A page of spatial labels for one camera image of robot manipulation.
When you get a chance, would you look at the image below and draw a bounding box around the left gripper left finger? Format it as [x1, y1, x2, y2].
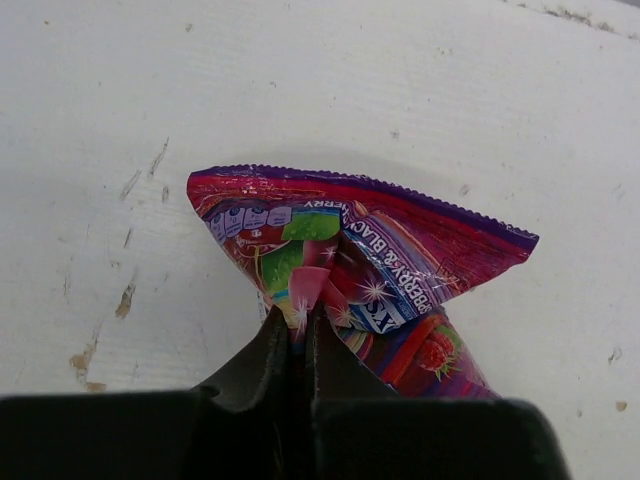
[1, 309, 288, 479]

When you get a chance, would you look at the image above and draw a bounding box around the purple Fox's candy bag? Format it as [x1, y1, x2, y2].
[186, 165, 538, 398]

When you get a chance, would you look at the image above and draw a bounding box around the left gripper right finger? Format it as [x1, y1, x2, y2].
[306, 313, 565, 479]

